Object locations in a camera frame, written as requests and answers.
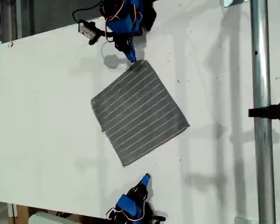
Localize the grey striped towel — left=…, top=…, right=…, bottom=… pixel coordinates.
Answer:
left=90, top=59, right=191, bottom=168

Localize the white box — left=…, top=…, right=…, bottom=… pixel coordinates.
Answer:
left=28, top=211, right=84, bottom=224

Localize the wooden table leg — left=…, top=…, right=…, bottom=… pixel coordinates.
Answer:
left=7, top=203, right=30, bottom=224

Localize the black clamp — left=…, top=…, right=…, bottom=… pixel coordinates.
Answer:
left=248, top=99, right=280, bottom=124

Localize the black camera stalk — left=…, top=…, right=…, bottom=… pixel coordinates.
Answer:
left=88, top=28, right=116, bottom=46

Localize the black camera box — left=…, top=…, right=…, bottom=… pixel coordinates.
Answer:
left=78, top=20, right=98, bottom=41

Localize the black camera cable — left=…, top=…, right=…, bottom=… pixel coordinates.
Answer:
left=72, top=1, right=103, bottom=24

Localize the steel post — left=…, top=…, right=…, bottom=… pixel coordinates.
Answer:
left=250, top=0, right=276, bottom=224

